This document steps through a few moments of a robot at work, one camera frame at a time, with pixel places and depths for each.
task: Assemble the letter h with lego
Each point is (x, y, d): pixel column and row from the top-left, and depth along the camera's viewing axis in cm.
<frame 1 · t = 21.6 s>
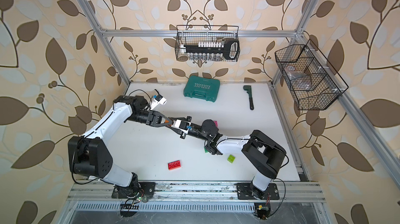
left hand: (168, 123, 69), fingers open
right hand: (169, 119, 71), fingers open
green plastic tool case: (202, 88, 114), point 5 cm above the table
green black wrench tool: (248, 88, 118), point 2 cm above the table
red long lego brick: (174, 164, 84), on the table

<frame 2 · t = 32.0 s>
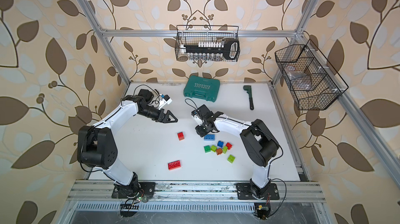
left hand: (169, 118, 83), fingers open
right hand: (200, 130, 92), fingers open
red small lego brick: (180, 136, 91), point 4 cm above the table
blue long lego brick: (209, 137, 93), point 2 cm above the table
blue small lego brick: (220, 144, 90), point 2 cm above the table
lime green lego brick: (213, 148, 88), point 2 cm above the table
brown lego brick: (219, 151, 87), point 2 cm above the table
the other named things where they were.

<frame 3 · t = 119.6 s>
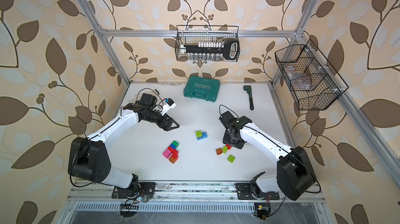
left hand: (170, 120, 84), fingers open
right hand: (229, 143, 83), fingers open
red long lego brick: (174, 152, 88), on the table
blue long lego brick: (204, 135, 93), point 2 cm above the table
lime green lego brick: (198, 134, 90), point 5 cm above the table
green square lego brick: (175, 144, 90), point 2 cm above the table
pink lego brick: (167, 153, 86), point 2 cm above the table
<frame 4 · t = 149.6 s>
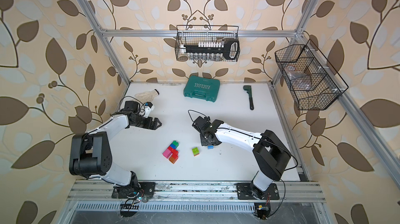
left hand: (150, 121, 92), fingers open
right hand: (207, 140, 86), fingers open
blue long lego brick: (210, 147, 86), point 5 cm above the table
lime green small lego brick: (195, 151, 86), point 3 cm above the table
